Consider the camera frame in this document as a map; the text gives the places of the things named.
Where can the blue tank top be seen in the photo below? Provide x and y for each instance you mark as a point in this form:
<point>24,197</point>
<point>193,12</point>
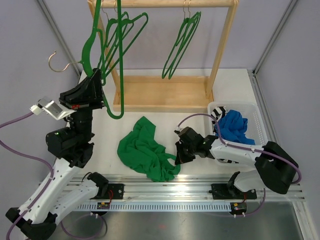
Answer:
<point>233,128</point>

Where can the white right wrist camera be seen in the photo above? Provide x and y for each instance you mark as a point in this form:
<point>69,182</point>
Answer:
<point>178,129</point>

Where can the zebra striped tank top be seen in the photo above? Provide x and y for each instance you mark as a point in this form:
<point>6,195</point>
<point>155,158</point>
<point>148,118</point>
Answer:
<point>218,113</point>

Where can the green hanger with metal hook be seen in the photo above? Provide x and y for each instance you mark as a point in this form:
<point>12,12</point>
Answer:
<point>110,46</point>

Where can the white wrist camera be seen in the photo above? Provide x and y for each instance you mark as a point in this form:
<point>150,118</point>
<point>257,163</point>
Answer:
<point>50,107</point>
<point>178,129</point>

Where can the white slotted cable duct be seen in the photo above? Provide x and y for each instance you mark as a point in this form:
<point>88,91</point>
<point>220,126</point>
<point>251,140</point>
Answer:
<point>155,207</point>

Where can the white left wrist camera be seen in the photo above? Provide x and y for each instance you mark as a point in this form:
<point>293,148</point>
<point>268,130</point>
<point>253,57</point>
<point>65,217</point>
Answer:
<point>50,107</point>

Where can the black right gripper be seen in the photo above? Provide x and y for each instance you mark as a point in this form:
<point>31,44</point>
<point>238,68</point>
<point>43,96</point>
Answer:
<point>181,158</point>

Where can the white plastic basket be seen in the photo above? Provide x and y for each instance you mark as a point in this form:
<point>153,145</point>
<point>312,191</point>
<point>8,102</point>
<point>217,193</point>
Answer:
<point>257,117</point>

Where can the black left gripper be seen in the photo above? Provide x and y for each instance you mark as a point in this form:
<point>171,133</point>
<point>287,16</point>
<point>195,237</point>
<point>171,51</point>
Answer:
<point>89,93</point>

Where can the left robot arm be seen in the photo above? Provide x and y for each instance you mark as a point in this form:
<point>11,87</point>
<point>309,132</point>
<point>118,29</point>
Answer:
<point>39,216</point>

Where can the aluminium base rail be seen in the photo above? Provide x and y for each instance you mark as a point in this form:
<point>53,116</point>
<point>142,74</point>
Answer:
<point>184,188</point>

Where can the wooden clothes rack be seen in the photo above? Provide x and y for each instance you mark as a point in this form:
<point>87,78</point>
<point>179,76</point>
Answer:
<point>166,93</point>

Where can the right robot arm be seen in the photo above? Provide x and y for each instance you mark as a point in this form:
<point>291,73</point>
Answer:
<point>271,166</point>

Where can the green tank top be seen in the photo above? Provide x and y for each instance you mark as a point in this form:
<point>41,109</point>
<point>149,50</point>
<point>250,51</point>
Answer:
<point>140,152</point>

